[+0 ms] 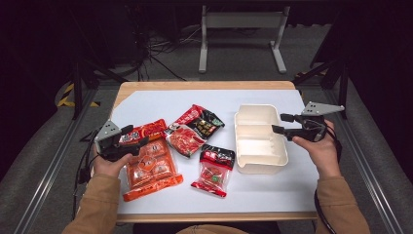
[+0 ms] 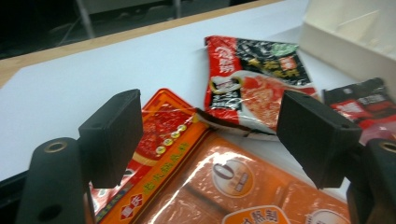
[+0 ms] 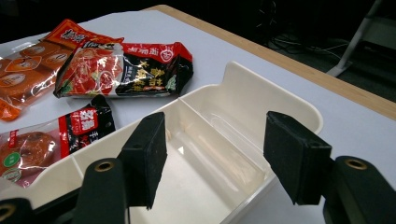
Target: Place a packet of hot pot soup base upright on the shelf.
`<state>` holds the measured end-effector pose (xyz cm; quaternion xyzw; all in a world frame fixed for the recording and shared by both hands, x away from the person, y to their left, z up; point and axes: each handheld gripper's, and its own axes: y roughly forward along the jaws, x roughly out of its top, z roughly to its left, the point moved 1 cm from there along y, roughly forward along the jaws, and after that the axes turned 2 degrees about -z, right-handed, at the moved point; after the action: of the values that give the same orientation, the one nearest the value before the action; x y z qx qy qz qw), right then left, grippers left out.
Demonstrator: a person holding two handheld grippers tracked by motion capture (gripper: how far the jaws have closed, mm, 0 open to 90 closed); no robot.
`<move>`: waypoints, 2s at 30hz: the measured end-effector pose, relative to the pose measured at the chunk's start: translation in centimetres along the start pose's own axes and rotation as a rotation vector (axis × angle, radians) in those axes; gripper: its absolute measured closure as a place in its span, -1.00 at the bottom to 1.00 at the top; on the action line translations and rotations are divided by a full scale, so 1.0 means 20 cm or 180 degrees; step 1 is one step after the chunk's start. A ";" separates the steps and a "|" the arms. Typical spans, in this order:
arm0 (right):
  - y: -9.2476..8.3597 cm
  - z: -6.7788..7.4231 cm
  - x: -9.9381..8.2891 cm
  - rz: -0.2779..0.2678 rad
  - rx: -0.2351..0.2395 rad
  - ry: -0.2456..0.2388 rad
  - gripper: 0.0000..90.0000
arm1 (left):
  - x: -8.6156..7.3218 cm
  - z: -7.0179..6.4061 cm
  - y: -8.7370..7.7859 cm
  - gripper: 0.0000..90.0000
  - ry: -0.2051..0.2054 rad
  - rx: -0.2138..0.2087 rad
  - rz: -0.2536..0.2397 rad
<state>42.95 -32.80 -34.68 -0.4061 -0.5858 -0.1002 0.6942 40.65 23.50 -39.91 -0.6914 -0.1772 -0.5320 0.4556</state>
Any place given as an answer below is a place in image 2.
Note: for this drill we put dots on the white plastic box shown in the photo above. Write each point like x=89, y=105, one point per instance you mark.
x=342, y=53

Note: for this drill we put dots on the white table mat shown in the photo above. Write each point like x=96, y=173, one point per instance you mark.
x=124, y=68

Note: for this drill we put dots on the grey metal stand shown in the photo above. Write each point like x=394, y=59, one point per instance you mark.
x=85, y=21

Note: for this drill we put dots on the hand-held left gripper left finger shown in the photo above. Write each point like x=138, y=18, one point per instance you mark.
x=112, y=137

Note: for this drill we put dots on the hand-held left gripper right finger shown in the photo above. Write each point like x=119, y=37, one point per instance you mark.
x=314, y=137

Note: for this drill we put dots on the large orange food packet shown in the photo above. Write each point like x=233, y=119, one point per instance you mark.
x=249, y=199

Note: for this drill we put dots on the red black white food packet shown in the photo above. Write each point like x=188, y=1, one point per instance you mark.
x=249, y=77

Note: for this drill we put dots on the small red black snack packet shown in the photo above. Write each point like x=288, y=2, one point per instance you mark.
x=358, y=105

